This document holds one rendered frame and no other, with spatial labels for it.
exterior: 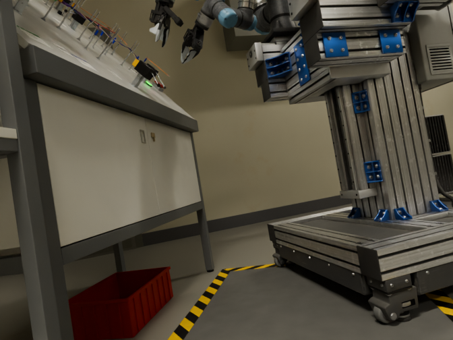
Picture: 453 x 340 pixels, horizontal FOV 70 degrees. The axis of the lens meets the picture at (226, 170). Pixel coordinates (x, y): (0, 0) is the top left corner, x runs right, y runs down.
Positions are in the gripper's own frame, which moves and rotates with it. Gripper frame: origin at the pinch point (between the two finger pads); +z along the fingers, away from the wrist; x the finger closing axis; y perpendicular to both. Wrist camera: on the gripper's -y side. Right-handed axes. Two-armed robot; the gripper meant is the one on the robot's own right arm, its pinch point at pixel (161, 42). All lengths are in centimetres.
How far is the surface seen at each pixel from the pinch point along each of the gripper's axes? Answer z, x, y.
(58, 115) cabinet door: 43, 83, -16
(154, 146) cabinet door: 49, 29, -21
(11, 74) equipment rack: 37, 101, -17
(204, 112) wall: 17, -174, 16
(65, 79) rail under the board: 34, 84, -16
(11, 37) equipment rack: 30, 99, -14
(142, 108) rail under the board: 35, 43, -19
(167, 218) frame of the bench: 77, 30, -34
